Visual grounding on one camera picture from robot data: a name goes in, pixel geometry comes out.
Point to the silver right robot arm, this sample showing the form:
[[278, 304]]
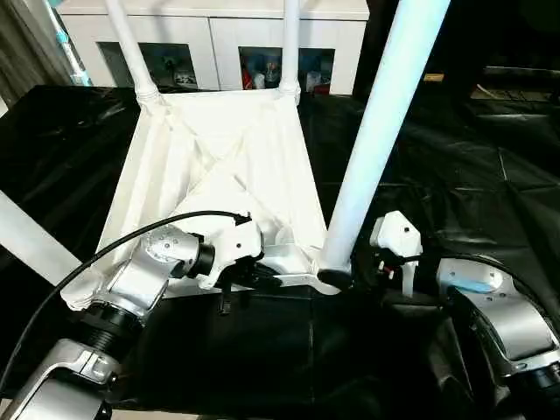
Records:
[[499, 315]]

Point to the small yellow tag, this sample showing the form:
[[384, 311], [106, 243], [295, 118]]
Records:
[[434, 78]]

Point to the white cabinet with glass doors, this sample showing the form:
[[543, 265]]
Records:
[[219, 31]]

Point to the black work mat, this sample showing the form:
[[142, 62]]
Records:
[[455, 175]]

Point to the white plastic table leg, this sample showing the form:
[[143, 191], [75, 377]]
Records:
[[385, 131], [131, 48], [31, 241], [290, 44]]

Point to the white plastic table top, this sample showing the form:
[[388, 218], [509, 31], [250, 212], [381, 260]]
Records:
[[219, 157]]

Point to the grey curtain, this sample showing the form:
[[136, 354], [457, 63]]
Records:
[[26, 44]]

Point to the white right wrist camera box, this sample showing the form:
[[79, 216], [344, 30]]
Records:
[[395, 236]]

